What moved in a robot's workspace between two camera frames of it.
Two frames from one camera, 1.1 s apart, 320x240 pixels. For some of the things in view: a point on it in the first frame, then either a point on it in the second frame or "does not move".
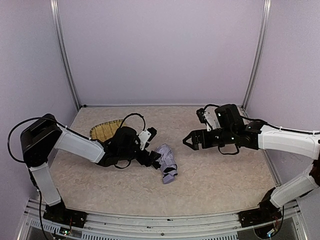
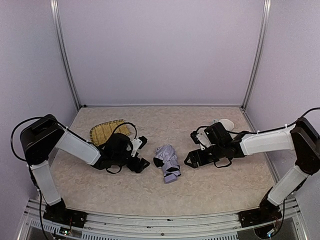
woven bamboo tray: x=105 y=130 does not move
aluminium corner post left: x=54 y=6 does not move
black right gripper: x=198 y=139 → x=202 y=157
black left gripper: x=152 y=157 → x=135 y=165
